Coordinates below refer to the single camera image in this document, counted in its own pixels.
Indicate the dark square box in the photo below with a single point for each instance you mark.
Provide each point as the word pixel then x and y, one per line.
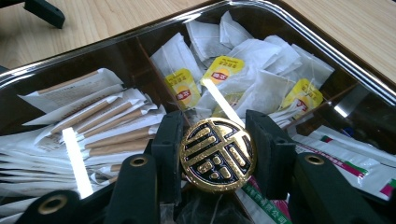
pixel 118 56

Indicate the pile of white tea bags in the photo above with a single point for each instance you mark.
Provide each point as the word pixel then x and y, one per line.
pixel 258 56

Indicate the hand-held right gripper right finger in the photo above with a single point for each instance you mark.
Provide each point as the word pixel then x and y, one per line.
pixel 274 161

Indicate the pile of white striped sachets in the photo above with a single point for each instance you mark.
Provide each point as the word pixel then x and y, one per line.
pixel 342 155

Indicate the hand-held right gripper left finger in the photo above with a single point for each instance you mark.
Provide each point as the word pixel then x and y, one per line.
pixel 166 161

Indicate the pile of paper-wrapped stir sticks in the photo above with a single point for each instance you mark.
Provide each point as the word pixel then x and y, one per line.
pixel 102 109

